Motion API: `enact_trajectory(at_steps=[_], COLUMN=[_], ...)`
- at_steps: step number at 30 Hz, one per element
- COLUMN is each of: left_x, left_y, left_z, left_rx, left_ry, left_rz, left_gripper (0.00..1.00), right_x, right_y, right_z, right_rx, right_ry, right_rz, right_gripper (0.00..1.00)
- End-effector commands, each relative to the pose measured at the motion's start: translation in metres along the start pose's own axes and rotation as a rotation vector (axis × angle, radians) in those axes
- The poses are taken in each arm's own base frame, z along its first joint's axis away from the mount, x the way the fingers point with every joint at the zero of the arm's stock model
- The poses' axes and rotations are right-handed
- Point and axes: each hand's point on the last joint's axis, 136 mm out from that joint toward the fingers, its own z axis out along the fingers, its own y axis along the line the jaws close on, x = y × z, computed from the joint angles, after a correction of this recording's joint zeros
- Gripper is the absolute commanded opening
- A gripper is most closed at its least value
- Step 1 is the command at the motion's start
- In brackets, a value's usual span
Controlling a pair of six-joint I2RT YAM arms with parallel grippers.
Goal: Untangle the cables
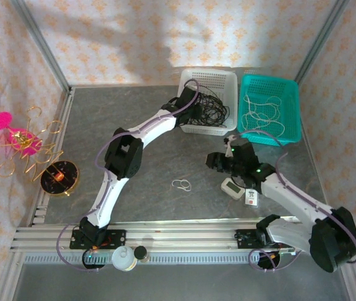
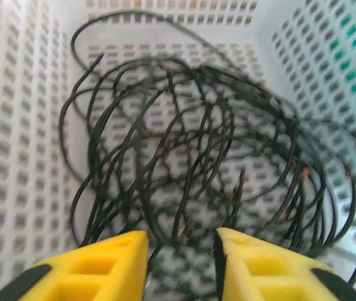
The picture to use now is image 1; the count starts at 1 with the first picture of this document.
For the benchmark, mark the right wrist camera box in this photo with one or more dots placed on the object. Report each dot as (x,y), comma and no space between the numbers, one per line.
(228,147)

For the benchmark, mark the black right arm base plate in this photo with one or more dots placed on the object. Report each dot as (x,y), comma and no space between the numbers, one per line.
(243,239)

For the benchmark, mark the aluminium frame post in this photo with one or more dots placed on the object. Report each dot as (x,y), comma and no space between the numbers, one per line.
(44,47)
(319,40)

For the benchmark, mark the white digital timer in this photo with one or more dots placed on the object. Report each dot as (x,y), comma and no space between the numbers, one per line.
(232,188)

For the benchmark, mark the white round jar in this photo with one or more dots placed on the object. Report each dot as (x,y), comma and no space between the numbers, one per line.
(123,258)

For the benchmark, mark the aluminium mounting rail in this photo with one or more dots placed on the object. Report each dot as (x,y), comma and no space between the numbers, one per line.
(181,233)

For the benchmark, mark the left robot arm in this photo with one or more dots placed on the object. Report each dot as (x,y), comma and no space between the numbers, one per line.
(115,194)

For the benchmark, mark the small black cap bottle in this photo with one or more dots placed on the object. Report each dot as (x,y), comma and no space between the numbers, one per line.
(140,252)

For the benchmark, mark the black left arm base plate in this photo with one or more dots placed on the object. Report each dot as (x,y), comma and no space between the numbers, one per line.
(118,239)

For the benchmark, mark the white plastic basket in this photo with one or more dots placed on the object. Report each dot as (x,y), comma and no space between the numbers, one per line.
(215,78)

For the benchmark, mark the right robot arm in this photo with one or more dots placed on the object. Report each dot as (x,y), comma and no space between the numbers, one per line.
(290,194)

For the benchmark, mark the round black gold-rimmed dish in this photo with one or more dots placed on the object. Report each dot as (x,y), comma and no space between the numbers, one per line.
(60,178)

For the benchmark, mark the teal plastic basket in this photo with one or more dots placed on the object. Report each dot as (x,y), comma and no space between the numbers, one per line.
(290,109)

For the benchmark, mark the white card with red label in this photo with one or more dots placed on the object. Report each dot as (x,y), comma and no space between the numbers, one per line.
(251,197)

